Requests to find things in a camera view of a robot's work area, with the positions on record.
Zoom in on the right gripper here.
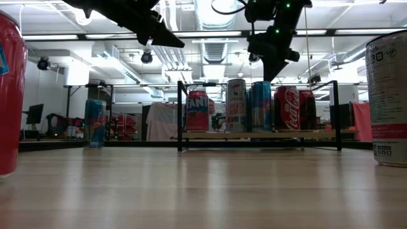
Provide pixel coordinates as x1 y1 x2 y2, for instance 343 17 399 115
247 31 301 83

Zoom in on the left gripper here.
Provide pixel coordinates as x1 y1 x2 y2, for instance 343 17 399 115
127 9 185 48

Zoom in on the red Coca-Cola can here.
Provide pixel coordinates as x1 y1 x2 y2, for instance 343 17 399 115
273 85 301 132
298 90 318 131

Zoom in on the white Celsius peach can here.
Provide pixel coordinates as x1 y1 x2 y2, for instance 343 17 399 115
225 78 248 134
365 30 407 169

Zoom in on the red Fanta strawberry can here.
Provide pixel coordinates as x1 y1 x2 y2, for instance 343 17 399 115
0 10 29 179
185 90 210 133

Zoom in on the white ceiling pipe bundle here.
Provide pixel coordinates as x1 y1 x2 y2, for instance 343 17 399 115
149 0 195 85

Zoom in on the ceiling air vent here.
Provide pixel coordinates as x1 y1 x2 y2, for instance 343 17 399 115
203 43 228 64

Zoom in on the person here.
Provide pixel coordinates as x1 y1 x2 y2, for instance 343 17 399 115
209 98 227 133

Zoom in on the white hanging cloth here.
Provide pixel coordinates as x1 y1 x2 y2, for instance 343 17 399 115
145 102 181 142

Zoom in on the red bins rack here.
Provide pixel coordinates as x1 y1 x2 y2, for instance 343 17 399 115
107 111 140 141

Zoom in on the red cloth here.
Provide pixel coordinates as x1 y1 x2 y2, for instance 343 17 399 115
352 101 373 142

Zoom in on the small black monitor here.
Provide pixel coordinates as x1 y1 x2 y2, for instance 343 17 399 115
25 103 45 125

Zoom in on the thin hanging cord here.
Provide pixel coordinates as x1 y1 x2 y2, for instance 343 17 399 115
303 6 311 82

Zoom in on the white rectangular ceiling duct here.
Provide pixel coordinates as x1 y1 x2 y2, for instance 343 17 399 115
90 43 166 99

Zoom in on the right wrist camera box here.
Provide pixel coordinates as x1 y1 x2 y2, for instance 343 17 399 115
244 0 278 24

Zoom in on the black looped wrist cable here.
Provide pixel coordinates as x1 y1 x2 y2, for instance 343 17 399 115
210 0 252 16

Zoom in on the black metal shelf frame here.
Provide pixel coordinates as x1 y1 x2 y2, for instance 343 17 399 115
176 80 343 152

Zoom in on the grey diagonal ceiling duct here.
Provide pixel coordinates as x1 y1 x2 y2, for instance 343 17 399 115
330 41 367 68

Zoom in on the black background stand frame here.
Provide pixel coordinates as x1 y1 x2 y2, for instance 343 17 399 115
62 83 114 141

